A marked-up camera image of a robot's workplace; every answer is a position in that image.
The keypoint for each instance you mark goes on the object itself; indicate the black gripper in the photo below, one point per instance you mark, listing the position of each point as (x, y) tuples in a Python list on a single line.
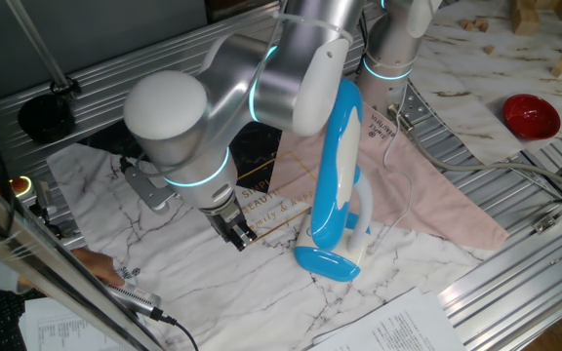
[(227, 219)]

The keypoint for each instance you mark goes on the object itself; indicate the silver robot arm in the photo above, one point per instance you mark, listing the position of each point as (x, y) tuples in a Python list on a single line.
[(203, 107)]

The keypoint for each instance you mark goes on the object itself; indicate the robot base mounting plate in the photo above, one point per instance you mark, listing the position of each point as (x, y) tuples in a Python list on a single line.
[(415, 105)]

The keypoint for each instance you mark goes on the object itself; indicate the blue white desk lamp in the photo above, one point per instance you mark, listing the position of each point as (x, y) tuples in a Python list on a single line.
[(334, 195)]

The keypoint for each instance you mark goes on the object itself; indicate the red emergency stop button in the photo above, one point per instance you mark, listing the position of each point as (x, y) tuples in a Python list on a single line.
[(21, 186)]

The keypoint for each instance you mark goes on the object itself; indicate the person's bare hand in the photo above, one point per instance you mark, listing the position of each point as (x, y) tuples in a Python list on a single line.
[(96, 265)]

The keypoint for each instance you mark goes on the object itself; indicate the marble pink black tablecloth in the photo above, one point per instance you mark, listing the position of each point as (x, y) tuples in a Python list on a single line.
[(188, 292)]

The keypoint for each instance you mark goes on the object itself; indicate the printed paper sheet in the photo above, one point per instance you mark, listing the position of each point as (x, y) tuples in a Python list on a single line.
[(61, 331), (398, 326)]

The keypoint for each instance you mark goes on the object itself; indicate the black round stand base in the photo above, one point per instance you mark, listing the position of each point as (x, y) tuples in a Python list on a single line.
[(46, 119)]

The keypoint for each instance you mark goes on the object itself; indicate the white marble pattern sheet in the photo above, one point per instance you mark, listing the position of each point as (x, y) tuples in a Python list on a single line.
[(481, 97)]

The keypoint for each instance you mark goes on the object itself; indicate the metal stand pole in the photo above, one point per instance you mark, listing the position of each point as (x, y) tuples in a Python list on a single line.
[(37, 44)]

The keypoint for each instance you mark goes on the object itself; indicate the small wooden block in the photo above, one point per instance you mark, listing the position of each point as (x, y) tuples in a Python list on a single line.
[(465, 24), (480, 25), (489, 49)]

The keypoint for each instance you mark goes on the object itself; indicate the red bowl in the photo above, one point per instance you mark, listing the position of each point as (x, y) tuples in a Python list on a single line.
[(530, 117)]

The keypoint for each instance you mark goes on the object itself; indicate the large wooden block stack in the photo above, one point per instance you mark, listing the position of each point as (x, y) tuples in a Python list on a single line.
[(525, 19)]

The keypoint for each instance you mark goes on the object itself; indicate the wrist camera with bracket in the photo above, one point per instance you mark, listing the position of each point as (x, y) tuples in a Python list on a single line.
[(149, 187)]

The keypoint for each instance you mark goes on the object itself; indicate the silver depth camera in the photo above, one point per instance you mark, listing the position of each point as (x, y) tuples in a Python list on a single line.
[(132, 297)]

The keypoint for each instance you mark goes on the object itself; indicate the aluminium frame bar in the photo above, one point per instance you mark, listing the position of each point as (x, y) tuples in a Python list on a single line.
[(42, 258)]

